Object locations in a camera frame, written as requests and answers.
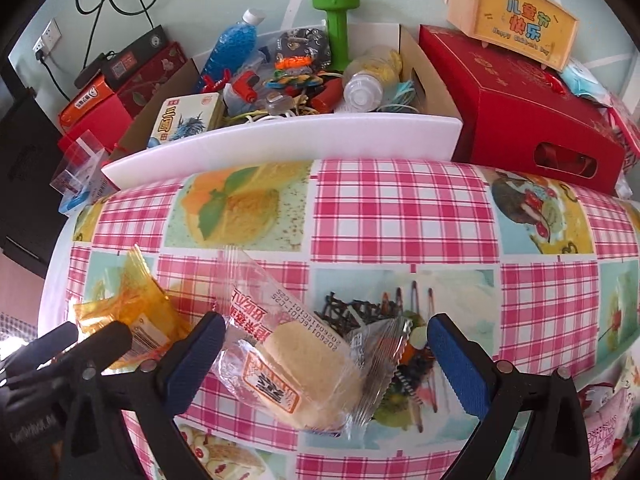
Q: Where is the orange cake packet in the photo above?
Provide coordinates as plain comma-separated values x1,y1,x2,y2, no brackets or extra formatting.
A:
74,245,192,370

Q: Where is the pink swiss roll packet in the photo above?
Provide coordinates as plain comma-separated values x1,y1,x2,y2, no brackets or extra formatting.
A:
585,388,634,472

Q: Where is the steamed cake clear packet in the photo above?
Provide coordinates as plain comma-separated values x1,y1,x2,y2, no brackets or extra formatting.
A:
214,246,411,440

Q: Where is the clear plastic box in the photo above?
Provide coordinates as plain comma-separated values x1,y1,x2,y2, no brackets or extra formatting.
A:
50,130,117,217

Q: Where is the pink plaid tablecloth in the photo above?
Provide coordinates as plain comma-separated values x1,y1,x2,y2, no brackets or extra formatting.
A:
37,156,640,480

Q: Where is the red orange boxes stack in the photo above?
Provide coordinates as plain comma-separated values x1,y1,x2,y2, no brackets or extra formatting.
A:
58,26,188,151

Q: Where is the card game box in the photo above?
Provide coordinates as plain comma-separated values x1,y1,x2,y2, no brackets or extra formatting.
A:
146,92,226,148

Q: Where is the red patterned flat box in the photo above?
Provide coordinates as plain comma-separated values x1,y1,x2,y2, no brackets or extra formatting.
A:
608,93,640,174

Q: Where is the blue water bottle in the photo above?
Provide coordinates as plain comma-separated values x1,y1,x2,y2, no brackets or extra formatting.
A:
194,8,266,93

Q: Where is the large red gift box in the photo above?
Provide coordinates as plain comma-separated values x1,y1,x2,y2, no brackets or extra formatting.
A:
419,25,624,194

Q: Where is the blue wet wipes pack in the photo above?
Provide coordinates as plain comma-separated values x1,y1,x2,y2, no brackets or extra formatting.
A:
560,58,611,106

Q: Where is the clear plastic bottle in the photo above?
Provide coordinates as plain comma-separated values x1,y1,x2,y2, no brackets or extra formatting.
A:
342,46,402,113

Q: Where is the cardboard box of toys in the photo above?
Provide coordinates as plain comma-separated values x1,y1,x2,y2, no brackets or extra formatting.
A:
110,23,462,162

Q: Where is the green dumbbell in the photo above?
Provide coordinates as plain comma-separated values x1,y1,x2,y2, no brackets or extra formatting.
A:
311,0,360,72

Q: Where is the yellow childrens day box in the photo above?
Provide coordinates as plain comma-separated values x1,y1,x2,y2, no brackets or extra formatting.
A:
444,0,579,72

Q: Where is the wall power socket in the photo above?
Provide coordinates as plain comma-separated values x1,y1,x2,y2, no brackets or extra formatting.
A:
32,18,62,56

